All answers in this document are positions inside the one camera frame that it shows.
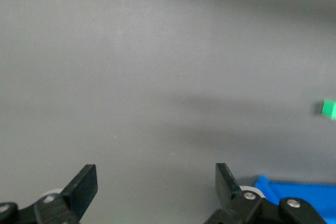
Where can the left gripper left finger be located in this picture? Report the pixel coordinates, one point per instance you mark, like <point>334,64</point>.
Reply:
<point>78,192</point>

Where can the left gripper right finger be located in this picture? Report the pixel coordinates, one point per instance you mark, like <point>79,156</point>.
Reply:
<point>228,190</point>

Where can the small green cube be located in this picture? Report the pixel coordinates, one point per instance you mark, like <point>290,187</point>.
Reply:
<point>329,109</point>

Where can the blue plastic storage bin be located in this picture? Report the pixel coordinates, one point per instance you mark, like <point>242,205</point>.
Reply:
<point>315,195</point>

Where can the dark grey table cover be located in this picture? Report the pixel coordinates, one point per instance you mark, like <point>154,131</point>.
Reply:
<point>131,64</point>

